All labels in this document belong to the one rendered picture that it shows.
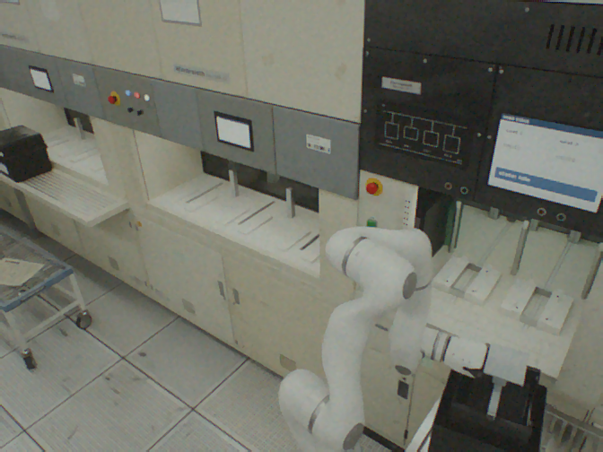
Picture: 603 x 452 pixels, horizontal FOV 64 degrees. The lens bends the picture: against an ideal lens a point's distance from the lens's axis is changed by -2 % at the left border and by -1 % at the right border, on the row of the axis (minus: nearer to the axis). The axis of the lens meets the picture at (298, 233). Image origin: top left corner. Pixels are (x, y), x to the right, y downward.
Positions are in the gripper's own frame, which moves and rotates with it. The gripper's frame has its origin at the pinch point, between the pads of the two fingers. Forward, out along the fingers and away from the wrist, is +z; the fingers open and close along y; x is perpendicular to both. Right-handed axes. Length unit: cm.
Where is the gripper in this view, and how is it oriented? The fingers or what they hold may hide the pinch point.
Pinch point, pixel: (502, 367)
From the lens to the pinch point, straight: 147.9
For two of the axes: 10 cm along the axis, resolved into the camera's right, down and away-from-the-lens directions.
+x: -0.3, -8.4, -5.4
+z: 8.8, 2.3, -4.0
